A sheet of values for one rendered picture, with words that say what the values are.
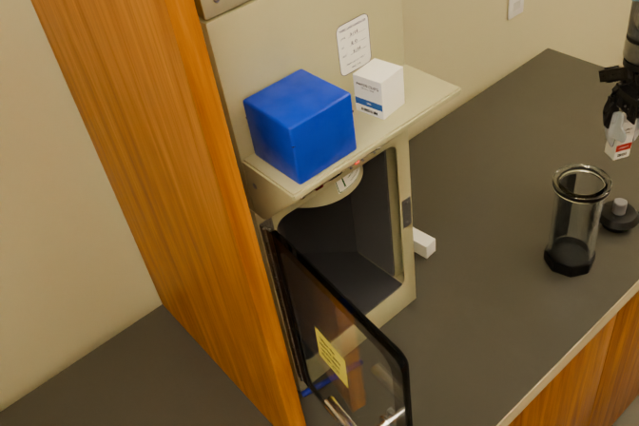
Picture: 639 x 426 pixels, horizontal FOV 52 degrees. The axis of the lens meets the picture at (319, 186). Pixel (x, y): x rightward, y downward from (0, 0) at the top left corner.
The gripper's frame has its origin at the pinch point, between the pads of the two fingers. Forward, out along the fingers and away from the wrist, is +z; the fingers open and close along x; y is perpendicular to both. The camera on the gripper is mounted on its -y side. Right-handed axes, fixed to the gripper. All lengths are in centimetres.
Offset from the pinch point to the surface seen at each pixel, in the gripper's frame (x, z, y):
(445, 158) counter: -27.0, 19.7, -31.7
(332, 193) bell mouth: -66, -19, 16
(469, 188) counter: -26.3, 19.9, -18.0
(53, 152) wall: -111, -26, -8
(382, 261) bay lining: -57, 10, 7
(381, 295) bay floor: -59, 12, 13
